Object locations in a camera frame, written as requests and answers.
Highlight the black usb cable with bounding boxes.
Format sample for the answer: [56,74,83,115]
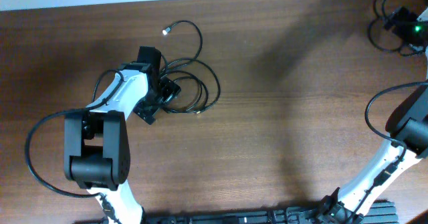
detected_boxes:
[156,19,221,115]
[366,0,428,58]

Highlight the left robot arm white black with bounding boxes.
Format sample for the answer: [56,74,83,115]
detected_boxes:
[64,46,181,223]

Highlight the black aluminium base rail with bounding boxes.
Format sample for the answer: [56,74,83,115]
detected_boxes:
[142,202,399,224]

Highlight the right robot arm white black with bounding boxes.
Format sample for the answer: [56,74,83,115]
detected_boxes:
[316,80,427,223]

